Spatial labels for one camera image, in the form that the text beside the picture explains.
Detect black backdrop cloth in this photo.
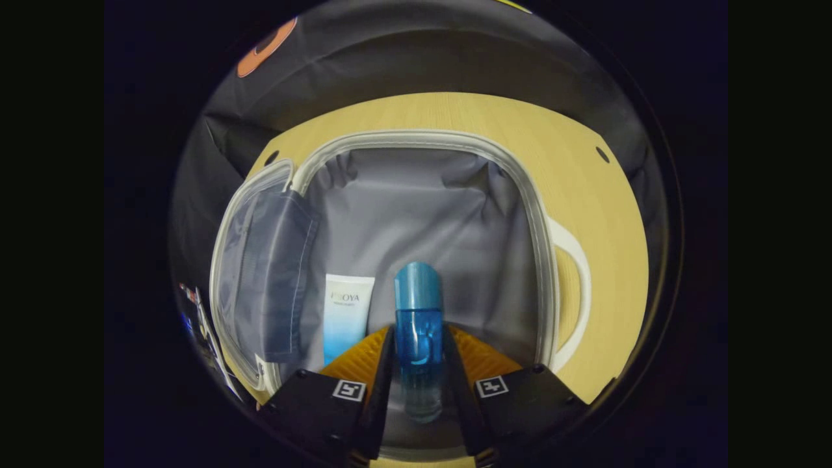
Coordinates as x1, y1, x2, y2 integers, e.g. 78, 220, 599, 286
170, 0, 670, 365

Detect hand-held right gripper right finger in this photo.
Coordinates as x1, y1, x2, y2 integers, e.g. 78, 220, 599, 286
444, 325, 590, 465

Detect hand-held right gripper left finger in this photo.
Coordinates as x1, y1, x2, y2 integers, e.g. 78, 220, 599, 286
259, 325, 396, 465

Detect white printed panel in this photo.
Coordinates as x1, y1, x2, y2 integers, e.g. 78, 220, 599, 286
179, 281, 242, 402

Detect blue-capped teal bottle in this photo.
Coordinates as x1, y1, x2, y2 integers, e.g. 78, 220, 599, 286
393, 261, 445, 424

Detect white suitcase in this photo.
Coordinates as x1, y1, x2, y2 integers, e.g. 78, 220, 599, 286
209, 128, 593, 398

